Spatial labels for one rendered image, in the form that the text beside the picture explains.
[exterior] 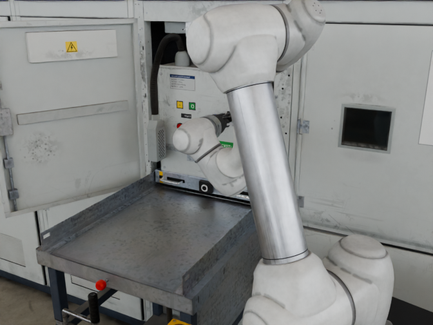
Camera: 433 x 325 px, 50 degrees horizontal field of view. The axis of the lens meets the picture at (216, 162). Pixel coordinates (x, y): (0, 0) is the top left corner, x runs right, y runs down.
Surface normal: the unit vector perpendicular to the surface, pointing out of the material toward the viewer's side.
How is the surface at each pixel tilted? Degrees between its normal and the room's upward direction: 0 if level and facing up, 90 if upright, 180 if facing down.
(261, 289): 79
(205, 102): 90
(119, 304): 90
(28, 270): 90
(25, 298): 0
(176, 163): 90
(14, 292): 0
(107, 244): 0
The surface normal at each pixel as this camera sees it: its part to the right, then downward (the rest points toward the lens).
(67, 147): 0.59, 0.26
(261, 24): 0.52, -0.15
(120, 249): 0.00, -0.95
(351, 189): -0.46, 0.29
